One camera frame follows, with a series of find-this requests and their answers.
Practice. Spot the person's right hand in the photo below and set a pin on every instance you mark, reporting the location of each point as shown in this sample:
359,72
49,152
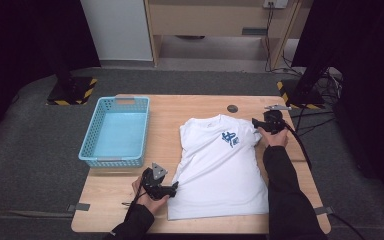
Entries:
276,140

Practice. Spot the grey table clamp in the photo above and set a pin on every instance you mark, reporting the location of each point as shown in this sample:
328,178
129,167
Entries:
324,210
80,207

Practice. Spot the white t-shirt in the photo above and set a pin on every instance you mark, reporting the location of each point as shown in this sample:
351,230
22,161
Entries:
218,173

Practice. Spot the grey label plate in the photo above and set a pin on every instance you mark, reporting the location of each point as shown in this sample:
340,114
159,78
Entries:
254,31

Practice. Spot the dark curtain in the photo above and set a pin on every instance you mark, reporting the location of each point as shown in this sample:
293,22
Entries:
370,83
23,43

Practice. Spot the white power strip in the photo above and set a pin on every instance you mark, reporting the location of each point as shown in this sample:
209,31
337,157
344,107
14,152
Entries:
276,3

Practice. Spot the person's left hand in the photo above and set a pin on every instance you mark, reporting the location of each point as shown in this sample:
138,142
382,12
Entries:
146,201

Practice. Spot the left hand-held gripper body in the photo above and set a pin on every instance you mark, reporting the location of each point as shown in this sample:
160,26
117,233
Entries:
154,185

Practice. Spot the white cabinet panel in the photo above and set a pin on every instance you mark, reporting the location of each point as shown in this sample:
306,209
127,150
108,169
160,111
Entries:
118,30

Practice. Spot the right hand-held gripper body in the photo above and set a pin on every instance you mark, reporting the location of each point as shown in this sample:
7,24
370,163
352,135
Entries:
274,121

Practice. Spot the black stand with striped base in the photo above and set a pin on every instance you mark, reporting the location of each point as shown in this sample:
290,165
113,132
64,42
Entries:
71,91
301,95

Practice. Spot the light blue plastic basket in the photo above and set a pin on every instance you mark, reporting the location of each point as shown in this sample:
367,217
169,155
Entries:
120,133

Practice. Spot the light wooden desk frame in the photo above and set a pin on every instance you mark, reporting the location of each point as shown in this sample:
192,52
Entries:
210,20

